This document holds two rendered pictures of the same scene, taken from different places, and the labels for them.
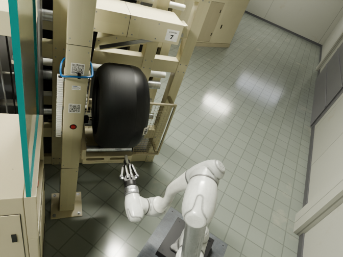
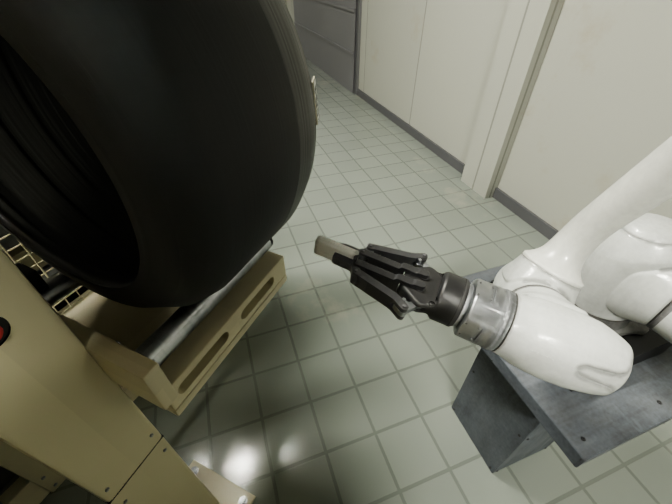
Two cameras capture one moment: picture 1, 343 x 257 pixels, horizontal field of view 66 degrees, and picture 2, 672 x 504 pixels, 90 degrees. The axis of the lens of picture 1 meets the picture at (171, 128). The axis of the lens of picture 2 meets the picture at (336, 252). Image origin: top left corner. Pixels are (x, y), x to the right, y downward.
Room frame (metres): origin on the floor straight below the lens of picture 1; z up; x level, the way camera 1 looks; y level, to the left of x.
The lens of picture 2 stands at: (0.86, 0.43, 1.38)
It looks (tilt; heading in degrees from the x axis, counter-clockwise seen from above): 41 degrees down; 325
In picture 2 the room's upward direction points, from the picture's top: straight up
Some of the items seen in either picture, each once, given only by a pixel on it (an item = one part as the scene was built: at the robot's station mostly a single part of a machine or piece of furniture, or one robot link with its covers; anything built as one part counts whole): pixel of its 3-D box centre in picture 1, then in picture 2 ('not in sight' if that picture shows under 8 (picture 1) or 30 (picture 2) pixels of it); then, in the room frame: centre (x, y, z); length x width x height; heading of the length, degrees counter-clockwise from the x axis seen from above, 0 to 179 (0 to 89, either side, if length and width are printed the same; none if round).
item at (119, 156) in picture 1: (107, 154); (220, 314); (1.35, 0.38, 0.83); 0.36 x 0.09 x 0.06; 121
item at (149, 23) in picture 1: (136, 20); not in sight; (1.79, 0.50, 1.71); 0.61 x 0.25 x 0.15; 121
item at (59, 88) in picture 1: (59, 107); not in sight; (1.26, 0.72, 1.19); 0.05 x 0.04 x 0.48; 31
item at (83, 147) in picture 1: (82, 135); (74, 338); (1.38, 0.60, 0.90); 0.40 x 0.03 x 0.10; 31
